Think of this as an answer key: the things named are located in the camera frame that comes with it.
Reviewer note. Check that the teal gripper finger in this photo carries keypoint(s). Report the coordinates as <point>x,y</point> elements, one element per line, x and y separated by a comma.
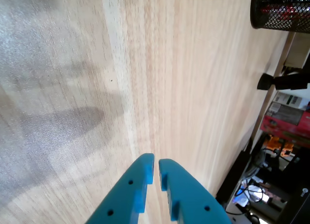
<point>128,197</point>
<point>191,197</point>

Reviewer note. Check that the red retractable pen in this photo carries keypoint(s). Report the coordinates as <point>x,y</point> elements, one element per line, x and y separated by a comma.
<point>285,8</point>

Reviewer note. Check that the black mesh pen holder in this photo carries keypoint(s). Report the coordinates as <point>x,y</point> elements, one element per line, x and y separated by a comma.
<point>278,22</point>

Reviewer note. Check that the orange tool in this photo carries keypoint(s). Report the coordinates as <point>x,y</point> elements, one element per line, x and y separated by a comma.
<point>273,142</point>

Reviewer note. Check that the black device with round logo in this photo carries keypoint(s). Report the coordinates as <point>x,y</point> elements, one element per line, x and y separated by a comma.
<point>298,209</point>

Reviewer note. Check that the red box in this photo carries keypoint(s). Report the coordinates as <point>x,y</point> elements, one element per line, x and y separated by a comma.
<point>278,129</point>

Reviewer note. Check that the white small boxes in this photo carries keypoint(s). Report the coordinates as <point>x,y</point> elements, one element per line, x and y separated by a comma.
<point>283,99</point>

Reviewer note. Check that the black tripod leg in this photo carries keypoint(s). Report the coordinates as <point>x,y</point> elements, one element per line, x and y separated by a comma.
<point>285,82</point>

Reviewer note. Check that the beige cardboard box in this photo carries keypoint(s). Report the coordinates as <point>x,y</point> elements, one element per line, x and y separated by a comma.
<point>298,52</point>

